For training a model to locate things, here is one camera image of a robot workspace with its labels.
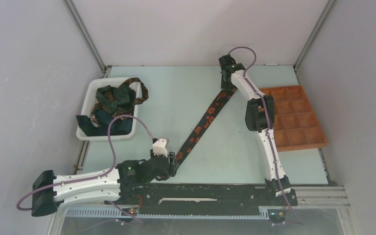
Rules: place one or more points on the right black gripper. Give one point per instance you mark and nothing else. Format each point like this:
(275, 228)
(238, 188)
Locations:
(227, 87)

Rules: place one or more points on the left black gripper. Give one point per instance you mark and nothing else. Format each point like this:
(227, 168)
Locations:
(174, 166)

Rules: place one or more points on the black orange floral tie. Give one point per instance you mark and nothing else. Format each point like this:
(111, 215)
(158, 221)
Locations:
(206, 120)

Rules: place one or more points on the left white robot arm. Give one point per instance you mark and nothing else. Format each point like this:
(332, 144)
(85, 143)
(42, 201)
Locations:
(52, 192)

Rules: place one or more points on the dark green tie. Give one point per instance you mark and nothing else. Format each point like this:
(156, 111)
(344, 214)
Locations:
(121, 126)

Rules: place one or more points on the brown patterned tie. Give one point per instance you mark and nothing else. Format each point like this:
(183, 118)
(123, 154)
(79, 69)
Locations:
(136, 94)

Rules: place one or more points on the orange compartment tray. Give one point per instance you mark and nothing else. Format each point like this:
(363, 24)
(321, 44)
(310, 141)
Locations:
(296, 126)

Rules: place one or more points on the white plastic basket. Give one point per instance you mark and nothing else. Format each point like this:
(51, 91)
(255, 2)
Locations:
(90, 100)

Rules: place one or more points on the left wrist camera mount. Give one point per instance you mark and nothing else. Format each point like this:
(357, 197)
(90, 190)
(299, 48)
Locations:
(159, 147)

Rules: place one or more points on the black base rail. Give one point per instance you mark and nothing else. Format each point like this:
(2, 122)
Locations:
(206, 199)

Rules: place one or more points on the aluminium frame profile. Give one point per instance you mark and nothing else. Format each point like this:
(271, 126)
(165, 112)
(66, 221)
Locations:
(321, 197)

